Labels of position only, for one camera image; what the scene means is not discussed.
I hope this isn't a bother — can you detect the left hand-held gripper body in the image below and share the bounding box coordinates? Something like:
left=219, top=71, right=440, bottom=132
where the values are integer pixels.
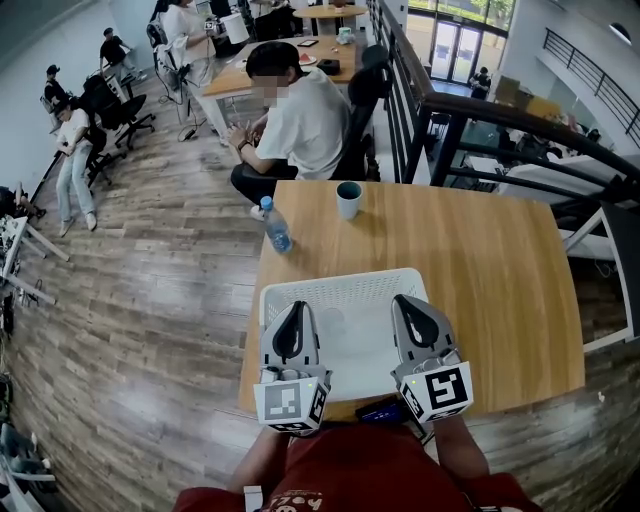
left=252, top=365, right=334, bottom=435

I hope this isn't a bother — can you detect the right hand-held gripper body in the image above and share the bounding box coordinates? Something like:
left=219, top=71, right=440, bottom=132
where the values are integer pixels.
left=390, top=347, right=475, bottom=426

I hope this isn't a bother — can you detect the white perforated plastic basket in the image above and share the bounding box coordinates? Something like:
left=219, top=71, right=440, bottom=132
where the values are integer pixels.
left=258, top=267, right=430, bottom=404

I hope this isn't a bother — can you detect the person's right forearm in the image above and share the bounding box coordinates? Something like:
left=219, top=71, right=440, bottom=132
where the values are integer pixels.
left=430, top=414, right=491, bottom=481

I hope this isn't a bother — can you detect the person's left forearm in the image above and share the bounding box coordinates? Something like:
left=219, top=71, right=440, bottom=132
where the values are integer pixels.
left=227, top=427, right=291, bottom=496

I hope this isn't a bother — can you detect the black waist device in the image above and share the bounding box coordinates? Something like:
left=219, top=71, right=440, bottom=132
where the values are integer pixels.
left=355, top=397, right=409, bottom=425

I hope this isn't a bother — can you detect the wooden table with white legs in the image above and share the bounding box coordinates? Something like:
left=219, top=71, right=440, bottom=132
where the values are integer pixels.
left=238, top=179, right=586, bottom=426

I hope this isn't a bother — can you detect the person's red shirt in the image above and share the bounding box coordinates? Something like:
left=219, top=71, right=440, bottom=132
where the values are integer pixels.
left=172, top=423, right=544, bottom=512

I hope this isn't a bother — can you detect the clear plastic water bottle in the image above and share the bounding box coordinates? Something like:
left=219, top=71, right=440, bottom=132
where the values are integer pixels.
left=259, top=195, right=294, bottom=255

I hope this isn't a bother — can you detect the pale green mug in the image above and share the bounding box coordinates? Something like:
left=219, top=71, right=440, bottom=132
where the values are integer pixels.
left=335, top=180, right=364, bottom=221

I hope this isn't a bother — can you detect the black metal railing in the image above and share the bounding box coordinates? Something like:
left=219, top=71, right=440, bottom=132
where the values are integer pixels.
left=367, top=0, right=640, bottom=211

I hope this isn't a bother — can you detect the black office chair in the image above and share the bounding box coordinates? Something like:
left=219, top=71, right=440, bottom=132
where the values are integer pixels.
left=329, top=44, right=394, bottom=182
left=82, top=74, right=156, bottom=186

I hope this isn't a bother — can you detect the long wooden desk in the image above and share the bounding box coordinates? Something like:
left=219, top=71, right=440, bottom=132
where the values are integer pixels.
left=202, top=33, right=371, bottom=146

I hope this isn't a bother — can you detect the white desk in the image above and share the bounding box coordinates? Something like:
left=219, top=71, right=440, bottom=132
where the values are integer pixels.
left=0, top=215, right=71, bottom=306

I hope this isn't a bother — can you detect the white cylinder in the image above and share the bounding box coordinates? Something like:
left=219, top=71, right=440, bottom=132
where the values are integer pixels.
left=219, top=12, right=250, bottom=45

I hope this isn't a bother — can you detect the round wooden table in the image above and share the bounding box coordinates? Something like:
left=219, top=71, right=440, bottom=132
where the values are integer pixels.
left=292, top=3, right=369, bottom=36

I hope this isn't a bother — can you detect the grey table with white frame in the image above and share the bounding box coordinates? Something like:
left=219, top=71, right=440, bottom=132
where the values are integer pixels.
left=562, top=199, right=640, bottom=351

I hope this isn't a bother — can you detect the tall glass window wall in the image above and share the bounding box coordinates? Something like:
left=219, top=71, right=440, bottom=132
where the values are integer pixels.
left=407, top=0, right=516, bottom=86

